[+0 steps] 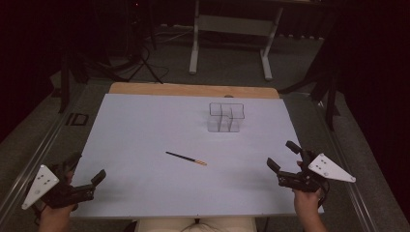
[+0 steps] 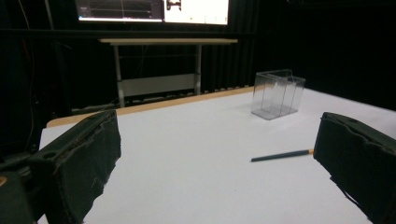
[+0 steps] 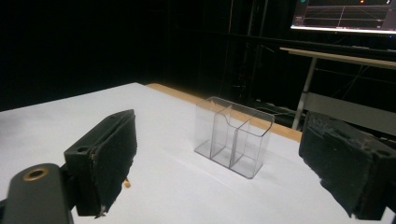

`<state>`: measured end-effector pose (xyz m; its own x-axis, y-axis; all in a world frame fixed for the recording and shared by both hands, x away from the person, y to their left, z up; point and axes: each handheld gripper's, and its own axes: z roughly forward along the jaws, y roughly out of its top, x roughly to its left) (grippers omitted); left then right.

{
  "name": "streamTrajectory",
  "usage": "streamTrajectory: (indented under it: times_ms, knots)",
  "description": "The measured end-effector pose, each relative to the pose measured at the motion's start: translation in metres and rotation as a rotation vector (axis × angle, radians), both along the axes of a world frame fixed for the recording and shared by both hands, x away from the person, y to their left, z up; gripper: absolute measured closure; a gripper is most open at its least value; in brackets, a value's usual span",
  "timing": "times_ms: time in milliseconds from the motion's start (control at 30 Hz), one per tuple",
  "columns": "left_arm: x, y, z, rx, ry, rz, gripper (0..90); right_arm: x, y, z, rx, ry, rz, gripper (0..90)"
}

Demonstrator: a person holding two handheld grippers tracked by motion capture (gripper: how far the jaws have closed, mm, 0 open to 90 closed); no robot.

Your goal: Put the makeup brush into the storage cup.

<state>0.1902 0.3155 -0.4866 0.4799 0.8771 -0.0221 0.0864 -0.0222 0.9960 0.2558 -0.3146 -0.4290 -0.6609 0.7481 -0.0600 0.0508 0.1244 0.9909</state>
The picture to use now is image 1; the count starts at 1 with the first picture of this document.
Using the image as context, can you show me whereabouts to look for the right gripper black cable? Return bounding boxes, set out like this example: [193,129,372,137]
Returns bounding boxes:
[317,179,331,208]

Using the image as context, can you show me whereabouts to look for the black floor socket frame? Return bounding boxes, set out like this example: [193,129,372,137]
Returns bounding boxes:
[66,112,90,127]

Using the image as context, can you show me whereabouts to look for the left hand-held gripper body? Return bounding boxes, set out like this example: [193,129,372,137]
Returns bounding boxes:
[21,163,97,211]

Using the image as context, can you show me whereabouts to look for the black pencil with striped end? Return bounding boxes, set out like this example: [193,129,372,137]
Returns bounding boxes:
[165,151,208,167]

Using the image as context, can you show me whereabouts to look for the person's left hand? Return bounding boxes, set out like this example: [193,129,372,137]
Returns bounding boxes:
[38,203,79,226]

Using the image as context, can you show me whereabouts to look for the white paper sheet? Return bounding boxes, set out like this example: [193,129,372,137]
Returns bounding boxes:
[70,93,325,220]

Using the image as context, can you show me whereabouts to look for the clear acrylic pen holder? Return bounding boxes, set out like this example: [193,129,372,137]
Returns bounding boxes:
[207,101,246,133]

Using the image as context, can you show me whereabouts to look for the white metal stand frame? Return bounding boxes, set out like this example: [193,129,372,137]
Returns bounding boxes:
[189,0,284,81]

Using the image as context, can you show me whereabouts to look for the person's cream trousers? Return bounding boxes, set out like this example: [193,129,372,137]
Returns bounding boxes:
[133,217,259,232]

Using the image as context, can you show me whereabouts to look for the person's right hand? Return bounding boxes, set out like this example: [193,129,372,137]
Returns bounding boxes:
[292,188,324,214]

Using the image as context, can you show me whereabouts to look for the white power strip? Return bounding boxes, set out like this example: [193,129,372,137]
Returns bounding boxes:
[160,22,194,32]

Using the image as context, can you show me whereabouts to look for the wooden table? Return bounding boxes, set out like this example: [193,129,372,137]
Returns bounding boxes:
[108,81,280,100]

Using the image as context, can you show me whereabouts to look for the metal floor rail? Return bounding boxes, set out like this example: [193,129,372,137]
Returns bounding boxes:
[308,93,379,232]
[0,93,85,223]

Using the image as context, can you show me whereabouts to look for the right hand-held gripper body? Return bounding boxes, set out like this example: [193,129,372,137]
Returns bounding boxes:
[277,150,357,193]

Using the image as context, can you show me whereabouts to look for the black tripod stand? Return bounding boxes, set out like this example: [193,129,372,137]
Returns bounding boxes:
[278,32,343,131]
[57,0,163,114]

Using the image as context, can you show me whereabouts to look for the black floor cables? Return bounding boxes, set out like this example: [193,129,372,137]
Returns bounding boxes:
[73,44,170,85]

